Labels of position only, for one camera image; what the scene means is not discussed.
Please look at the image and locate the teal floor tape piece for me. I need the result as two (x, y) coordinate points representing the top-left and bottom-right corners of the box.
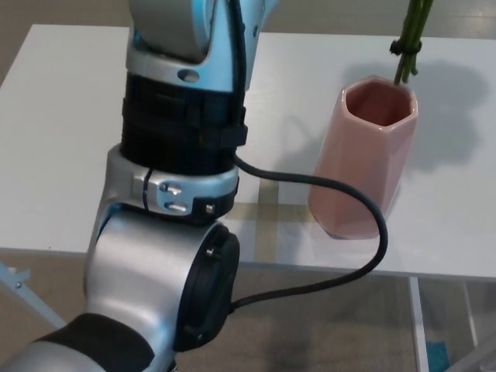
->
(425, 339), (447, 372)

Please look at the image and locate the pink artificial rose bouquet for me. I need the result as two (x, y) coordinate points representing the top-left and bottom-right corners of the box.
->
(388, 0), (436, 87)

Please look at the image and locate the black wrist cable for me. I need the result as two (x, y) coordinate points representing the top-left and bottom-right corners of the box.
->
(226, 0), (390, 315)

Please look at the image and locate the light blue stand leg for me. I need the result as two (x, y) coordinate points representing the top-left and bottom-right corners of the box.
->
(0, 260), (67, 331)

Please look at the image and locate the white metal table leg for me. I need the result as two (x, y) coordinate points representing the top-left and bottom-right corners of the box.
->
(408, 276), (429, 372)
(461, 279), (479, 372)

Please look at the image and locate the pink faceted ceramic vase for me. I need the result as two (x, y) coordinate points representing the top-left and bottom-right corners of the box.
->
(308, 75), (420, 240)

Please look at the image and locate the short beige tape strip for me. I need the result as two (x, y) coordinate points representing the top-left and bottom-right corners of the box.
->
(227, 202), (315, 225)

